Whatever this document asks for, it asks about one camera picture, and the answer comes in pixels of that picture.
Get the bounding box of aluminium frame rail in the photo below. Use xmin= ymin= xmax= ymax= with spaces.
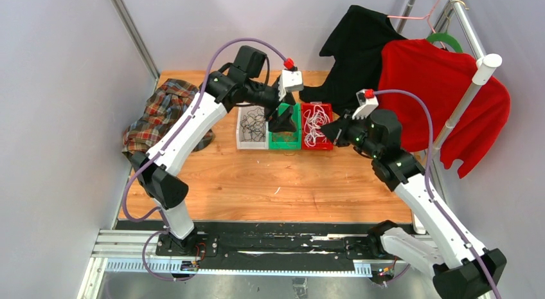
xmin=110 ymin=0 xmax=160 ymax=82

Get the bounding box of green hanger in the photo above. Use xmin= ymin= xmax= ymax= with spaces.
xmin=426 ymin=32 xmax=464 ymax=53

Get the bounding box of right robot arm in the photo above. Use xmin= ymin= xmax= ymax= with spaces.
xmin=321 ymin=109 xmax=506 ymax=298

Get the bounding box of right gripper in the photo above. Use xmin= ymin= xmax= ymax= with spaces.
xmin=319 ymin=109 xmax=380 ymax=159

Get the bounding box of red sweater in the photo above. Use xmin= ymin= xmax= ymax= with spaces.
xmin=378 ymin=39 xmax=510 ymax=178

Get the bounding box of black t-shirt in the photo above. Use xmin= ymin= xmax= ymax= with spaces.
xmin=299 ymin=5 xmax=405 ymax=115

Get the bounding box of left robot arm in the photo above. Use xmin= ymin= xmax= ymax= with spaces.
xmin=130 ymin=46 xmax=303 ymax=256

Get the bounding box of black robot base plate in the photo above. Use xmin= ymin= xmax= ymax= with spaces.
xmin=155 ymin=221 xmax=401 ymax=272

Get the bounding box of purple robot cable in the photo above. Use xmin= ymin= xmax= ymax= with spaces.
xmin=370 ymin=89 xmax=503 ymax=299
xmin=121 ymin=37 xmax=294 ymax=284

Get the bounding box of plaid flannel shirt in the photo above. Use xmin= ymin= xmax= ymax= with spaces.
xmin=121 ymin=78 xmax=199 ymax=158

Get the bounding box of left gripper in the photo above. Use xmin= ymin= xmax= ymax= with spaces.
xmin=246 ymin=80 xmax=298 ymax=132

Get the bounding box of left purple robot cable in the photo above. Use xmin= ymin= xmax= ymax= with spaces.
xmin=121 ymin=37 xmax=294 ymax=284

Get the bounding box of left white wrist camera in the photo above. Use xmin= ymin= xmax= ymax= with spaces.
xmin=278 ymin=69 xmax=304 ymax=101

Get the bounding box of pink wire hanger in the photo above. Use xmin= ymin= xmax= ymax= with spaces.
xmin=387 ymin=0 xmax=442 ymax=33

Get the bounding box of red plastic bin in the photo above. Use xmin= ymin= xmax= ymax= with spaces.
xmin=301 ymin=103 xmax=334 ymax=150

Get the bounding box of white plastic bin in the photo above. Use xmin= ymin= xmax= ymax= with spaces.
xmin=236 ymin=105 xmax=269 ymax=150

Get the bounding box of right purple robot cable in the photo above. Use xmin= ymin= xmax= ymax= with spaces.
xmin=370 ymin=89 xmax=503 ymax=299

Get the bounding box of green plastic bin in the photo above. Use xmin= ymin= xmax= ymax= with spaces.
xmin=269 ymin=103 xmax=301 ymax=150

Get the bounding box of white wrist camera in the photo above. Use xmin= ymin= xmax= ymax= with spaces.
xmin=278 ymin=69 xmax=304 ymax=101
xmin=352 ymin=89 xmax=379 ymax=120

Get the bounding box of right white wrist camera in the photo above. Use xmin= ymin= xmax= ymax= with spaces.
xmin=352 ymin=89 xmax=379 ymax=120

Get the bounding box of white clothes rack pole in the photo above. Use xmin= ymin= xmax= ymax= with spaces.
xmin=426 ymin=53 xmax=503 ymax=165

